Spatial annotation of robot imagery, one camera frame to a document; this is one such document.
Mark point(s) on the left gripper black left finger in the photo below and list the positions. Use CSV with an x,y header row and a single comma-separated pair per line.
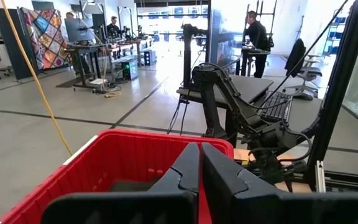
x,y
120,208

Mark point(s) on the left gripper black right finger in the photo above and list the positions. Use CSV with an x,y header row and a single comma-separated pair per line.
x,y
259,208

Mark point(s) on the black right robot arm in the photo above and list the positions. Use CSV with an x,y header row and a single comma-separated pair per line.
x,y
244,118

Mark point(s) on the red plastic bin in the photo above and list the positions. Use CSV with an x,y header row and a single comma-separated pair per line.
x,y
120,155

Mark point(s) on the black keyboard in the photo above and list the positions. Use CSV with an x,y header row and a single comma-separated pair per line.
x,y
275,107

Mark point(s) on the dark grey standing desk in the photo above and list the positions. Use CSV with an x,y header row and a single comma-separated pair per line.
x,y
250,87

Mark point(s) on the white power strip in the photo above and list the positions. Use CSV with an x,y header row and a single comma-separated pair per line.
x,y
99,81

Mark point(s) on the black computer tower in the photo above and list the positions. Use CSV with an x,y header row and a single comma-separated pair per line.
x,y
130,70

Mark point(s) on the grey office chair with jacket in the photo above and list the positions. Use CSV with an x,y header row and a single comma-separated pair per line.
x,y
309,74

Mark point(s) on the black monitor desk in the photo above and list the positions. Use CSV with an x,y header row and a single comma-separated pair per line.
x,y
79,49

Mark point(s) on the cluttered lab workbench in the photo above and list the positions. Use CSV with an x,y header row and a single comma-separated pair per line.
x,y
129,43

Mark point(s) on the black stand pole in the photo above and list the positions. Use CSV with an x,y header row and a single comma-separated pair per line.
x,y
187,56

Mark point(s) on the person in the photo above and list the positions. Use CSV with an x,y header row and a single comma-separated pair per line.
x,y
113,29
256,37
70,15

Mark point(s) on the colourful patchwork quilt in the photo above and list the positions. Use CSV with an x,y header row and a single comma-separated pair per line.
x,y
48,40

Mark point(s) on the black computer monitor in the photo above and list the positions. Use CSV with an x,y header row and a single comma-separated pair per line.
x,y
78,29

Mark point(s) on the dark blue partition panel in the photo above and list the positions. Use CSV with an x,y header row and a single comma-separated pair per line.
x,y
11,46

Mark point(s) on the silver metal bracket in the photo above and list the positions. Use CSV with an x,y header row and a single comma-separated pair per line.
x,y
320,175

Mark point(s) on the black aluminium table frame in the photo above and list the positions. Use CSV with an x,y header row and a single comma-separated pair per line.
x,y
337,93

